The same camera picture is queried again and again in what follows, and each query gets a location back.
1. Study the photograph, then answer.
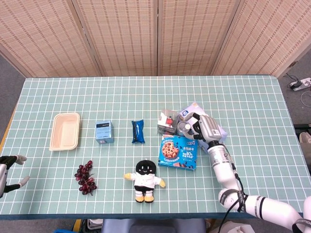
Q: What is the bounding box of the clear tube white cap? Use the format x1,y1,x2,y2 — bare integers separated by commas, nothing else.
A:
183,123,195,136

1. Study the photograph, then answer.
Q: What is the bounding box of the blue chocolate chip cookie box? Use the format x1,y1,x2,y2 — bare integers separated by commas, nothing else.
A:
157,134,200,171

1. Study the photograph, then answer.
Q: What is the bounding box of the white floor cable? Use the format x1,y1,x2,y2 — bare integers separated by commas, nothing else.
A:
300,90,311,108

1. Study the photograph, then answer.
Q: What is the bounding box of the blue sandwich cookie pack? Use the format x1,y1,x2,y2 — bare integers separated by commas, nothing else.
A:
131,120,146,144

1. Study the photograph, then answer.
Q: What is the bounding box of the light grey shoe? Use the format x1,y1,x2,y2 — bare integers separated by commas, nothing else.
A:
299,132,311,151

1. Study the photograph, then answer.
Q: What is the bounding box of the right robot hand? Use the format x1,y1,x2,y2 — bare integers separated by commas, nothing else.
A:
183,112,225,148

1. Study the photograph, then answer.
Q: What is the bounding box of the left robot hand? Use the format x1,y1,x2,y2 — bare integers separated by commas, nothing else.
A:
0,154,31,199

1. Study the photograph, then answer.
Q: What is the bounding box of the dark red grape bunch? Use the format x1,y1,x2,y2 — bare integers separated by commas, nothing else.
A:
74,160,98,196

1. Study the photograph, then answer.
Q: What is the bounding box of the green checked tablecloth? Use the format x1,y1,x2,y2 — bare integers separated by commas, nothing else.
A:
0,75,311,220

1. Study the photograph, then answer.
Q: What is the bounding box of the small light blue carton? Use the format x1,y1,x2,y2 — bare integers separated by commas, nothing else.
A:
95,119,115,146

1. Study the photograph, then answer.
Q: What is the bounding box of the clear glass beaker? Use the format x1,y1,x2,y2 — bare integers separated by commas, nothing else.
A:
176,120,192,137

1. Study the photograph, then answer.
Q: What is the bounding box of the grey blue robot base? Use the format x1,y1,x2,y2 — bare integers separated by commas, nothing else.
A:
100,218,207,233

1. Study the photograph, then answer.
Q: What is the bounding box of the light blue wet wipes pack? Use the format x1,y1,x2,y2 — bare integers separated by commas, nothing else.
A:
186,101,228,154

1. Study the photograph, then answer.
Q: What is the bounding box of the beige plastic food container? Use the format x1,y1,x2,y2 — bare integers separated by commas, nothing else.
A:
49,112,81,152

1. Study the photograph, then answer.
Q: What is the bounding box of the woven bamboo folding screen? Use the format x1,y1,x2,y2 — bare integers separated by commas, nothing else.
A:
0,0,311,79

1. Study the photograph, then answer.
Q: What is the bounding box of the white power strip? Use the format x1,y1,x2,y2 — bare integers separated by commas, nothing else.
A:
290,77,311,92

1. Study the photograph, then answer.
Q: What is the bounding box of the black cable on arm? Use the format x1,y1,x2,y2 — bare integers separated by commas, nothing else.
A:
218,145,248,233

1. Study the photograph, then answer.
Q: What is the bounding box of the black plush doll white coat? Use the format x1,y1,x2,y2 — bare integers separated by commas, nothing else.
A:
123,159,167,203

